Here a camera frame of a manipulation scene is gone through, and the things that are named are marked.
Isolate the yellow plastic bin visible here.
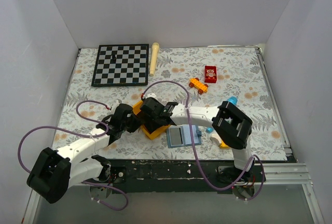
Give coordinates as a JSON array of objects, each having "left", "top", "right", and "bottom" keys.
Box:
[{"left": 133, "top": 100, "right": 170, "bottom": 140}]

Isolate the black VIP card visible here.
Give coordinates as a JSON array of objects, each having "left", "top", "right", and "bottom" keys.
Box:
[{"left": 169, "top": 128, "right": 183, "bottom": 146}]

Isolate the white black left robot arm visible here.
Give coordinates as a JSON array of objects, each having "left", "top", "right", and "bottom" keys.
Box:
[{"left": 27, "top": 104, "right": 142, "bottom": 203}]

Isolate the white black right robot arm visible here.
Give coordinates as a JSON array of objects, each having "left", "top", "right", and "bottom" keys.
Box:
[{"left": 137, "top": 97, "right": 254, "bottom": 181}]

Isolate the orange toy car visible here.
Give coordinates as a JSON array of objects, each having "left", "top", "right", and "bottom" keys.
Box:
[{"left": 189, "top": 78, "right": 208, "bottom": 94}]

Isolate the black white chessboard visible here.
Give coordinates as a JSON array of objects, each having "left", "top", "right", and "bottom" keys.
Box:
[{"left": 91, "top": 44, "right": 149, "bottom": 87}]

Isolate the floral patterned table mat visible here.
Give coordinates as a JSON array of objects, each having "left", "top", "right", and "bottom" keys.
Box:
[{"left": 58, "top": 47, "right": 287, "bottom": 161}]

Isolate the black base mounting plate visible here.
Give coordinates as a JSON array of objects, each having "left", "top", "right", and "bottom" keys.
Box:
[{"left": 45, "top": 158, "right": 298, "bottom": 195}]

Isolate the white curved toy piece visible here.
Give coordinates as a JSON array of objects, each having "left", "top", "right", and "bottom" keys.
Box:
[{"left": 210, "top": 133, "right": 222, "bottom": 145}]

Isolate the cream wooden pestle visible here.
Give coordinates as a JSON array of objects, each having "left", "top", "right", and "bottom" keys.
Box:
[{"left": 149, "top": 43, "right": 159, "bottom": 76}]

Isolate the red owl toy block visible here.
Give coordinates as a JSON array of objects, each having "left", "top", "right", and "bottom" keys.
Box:
[{"left": 204, "top": 65, "right": 217, "bottom": 83}]

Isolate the yellow toy window brick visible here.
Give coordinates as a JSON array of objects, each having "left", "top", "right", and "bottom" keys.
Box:
[{"left": 219, "top": 141, "right": 229, "bottom": 149}]

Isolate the cyan plastic marker tube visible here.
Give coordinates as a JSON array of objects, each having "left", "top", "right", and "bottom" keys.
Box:
[{"left": 206, "top": 96, "right": 238, "bottom": 133}]

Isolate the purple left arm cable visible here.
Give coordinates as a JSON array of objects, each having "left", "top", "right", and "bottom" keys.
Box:
[{"left": 19, "top": 100, "right": 130, "bottom": 211}]

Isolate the aluminium frame rail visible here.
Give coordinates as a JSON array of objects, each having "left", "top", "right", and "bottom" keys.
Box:
[{"left": 32, "top": 163, "right": 312, "bottom": 186}]

